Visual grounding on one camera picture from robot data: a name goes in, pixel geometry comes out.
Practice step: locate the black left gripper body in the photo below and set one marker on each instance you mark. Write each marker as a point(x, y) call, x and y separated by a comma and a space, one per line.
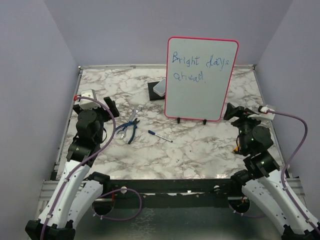
point(103, 115)

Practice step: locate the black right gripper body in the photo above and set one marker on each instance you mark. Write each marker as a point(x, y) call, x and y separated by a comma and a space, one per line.
point(244, 121)

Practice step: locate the blue white whiteboard marker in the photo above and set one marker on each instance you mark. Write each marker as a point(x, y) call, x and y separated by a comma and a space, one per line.
point(159, 136)

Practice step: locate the pink framed whiteboard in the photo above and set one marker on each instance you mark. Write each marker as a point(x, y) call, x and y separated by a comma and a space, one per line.
point(198, 75)

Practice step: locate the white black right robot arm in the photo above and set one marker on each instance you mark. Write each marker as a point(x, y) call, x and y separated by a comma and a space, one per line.
point(263, 181)

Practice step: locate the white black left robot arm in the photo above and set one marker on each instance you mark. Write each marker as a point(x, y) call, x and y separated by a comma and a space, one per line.
point(68, 204)

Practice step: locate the silver open-end wrench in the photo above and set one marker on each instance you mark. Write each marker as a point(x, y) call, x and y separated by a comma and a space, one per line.
point(132, 121)

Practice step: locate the white grey eraser box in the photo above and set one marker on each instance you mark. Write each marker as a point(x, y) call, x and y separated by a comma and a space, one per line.
point(160, 88)

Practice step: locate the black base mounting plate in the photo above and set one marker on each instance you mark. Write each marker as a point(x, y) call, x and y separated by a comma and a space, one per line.
point(166, 193)

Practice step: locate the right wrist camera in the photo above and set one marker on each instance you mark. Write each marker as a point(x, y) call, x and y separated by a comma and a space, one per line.
point(265, 113)

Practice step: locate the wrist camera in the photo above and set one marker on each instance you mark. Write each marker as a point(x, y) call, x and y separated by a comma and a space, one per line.
point(265, 113)
point(87, 99)

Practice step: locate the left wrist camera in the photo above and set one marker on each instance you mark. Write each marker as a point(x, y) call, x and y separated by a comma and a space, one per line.
point(87, 99)

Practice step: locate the aluminium table frame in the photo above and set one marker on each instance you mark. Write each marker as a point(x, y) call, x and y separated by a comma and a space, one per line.
point(192, 141)

